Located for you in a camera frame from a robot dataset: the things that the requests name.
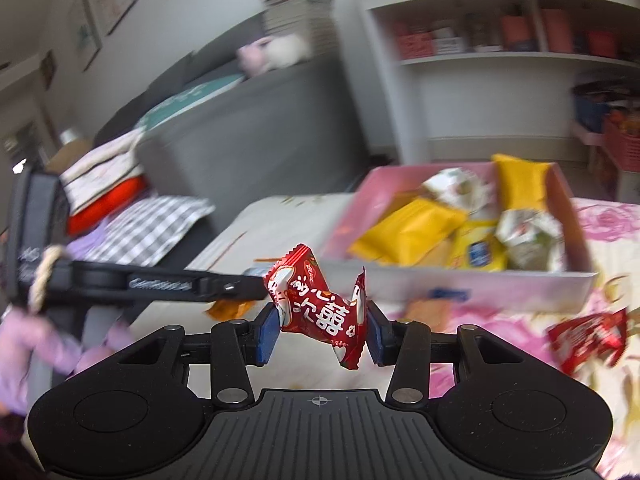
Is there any large yellow snack packet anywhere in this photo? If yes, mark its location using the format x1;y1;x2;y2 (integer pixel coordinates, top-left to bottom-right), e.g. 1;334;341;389
350;197;468;266

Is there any orange box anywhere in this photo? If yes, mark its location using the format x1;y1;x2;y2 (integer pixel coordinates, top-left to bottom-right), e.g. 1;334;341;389
502;12;534;52
542;9;577;54

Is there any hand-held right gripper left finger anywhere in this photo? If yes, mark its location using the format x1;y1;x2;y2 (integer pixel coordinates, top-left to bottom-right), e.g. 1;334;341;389
107;306;280;409

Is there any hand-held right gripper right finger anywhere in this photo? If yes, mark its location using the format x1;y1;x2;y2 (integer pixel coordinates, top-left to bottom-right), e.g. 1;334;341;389
367;300;531;408

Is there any large pink basket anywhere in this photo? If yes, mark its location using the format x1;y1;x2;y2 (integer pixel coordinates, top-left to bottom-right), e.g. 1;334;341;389
602;115;640;172

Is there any white shelf unit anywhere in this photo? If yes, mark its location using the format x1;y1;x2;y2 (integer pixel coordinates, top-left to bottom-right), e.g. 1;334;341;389
360;0;640;167

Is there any red cloth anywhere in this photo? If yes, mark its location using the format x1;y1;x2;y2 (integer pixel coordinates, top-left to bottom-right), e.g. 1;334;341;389
67;177;149;237

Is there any brown wafer packet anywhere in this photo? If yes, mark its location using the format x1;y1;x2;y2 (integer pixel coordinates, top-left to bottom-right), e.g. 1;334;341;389
404;300;452;332

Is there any dark blue basket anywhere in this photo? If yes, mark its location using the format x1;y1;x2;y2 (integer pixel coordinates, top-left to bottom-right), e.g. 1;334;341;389
572;85;617;132

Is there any red snack packet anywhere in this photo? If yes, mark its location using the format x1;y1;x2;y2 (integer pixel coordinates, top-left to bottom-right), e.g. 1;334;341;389
546;309;629;377
262;244;368;371

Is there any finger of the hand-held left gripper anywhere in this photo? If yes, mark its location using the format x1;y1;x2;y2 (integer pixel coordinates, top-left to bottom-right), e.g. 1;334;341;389
192;267;269;303

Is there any pink lattice basket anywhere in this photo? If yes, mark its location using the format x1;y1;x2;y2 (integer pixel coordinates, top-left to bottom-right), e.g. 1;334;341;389
395;30;436;59

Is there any person's left forearm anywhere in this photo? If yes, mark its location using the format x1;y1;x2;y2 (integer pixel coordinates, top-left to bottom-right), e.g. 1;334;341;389
0;307;133;416

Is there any white floral folded cloth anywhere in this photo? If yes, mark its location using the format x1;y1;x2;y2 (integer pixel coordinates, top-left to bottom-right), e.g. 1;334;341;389
60;130;147;197

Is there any pink cardboard box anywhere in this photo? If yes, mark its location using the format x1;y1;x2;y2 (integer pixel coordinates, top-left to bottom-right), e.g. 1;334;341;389
320;160;599;311

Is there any white nut-print snack packet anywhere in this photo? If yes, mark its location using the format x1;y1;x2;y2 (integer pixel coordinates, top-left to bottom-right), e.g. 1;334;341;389
495;207;567;272

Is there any red basket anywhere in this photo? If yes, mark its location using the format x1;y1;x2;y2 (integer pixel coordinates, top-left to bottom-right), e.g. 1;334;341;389
587;30;619;57

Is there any pink white plush toy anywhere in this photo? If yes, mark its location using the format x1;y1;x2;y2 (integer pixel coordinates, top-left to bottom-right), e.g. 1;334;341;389
237;35;312;75

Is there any grey checked pillow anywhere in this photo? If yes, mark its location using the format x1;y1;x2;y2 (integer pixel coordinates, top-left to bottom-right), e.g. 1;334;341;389
80;195;217;267

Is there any brown cardboard box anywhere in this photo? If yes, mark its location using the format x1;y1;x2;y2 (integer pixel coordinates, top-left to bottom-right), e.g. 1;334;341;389
45;140;94;174

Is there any teal cushion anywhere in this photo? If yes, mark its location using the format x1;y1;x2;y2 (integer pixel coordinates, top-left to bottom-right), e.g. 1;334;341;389
137;74;246;131

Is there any small yellow snack packet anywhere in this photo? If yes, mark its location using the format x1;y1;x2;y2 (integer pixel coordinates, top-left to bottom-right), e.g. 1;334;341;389
492;154;551;211

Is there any orange white snack packet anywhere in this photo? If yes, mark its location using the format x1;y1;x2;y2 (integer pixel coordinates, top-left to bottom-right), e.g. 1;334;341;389
206;300;262;322

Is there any floral bed sheet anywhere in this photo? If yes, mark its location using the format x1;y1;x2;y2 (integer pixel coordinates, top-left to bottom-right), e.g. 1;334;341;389
130;192;640;480

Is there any grey sofa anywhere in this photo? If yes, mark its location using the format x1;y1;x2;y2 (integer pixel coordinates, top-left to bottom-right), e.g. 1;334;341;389
95;50;371;203

